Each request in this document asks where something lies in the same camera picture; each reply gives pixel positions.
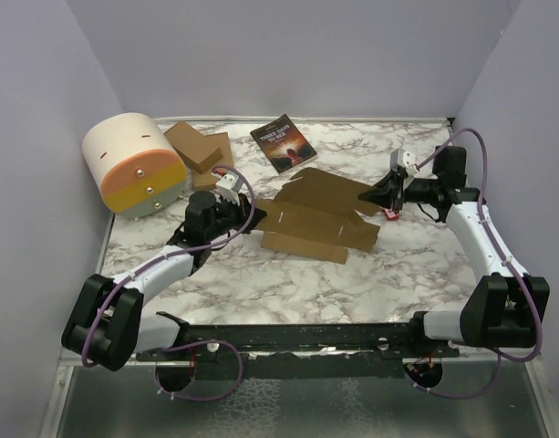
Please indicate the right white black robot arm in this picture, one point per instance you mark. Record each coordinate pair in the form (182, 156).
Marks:
(506, 308)

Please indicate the red toy ambulance car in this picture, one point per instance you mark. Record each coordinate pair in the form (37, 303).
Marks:
(390, 214)

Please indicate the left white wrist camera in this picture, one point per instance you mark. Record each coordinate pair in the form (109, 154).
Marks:
(229, 185)

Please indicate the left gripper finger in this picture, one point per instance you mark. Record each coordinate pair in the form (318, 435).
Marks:
(254, 218)
(244, 202)

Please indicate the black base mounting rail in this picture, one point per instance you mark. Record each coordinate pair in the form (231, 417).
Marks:
(308, 351)

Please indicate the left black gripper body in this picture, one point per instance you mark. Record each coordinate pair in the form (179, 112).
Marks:
(227, 215)

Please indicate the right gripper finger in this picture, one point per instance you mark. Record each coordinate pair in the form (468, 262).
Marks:
(382, 196)
(390, 182)

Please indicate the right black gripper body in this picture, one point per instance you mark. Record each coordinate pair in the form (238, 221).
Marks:
(419, 190)

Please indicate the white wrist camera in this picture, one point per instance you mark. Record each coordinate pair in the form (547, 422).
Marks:
(229, 185)
(402, 160)

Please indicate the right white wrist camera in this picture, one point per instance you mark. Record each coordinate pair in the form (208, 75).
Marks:
(402, 160)

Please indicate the flat brown cardboard box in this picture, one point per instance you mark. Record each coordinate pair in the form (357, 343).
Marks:
(204, 178)

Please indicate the cream orange cylindrical drawer unit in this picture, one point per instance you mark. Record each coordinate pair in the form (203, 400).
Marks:
(135, 168)

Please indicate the dark paperback book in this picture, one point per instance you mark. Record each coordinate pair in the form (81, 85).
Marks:
(283, 144)

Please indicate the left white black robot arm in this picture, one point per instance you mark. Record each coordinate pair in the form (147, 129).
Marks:
(106, 327)

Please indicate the folded brown cardboard box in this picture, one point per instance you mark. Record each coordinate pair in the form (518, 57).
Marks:
(189, 143)

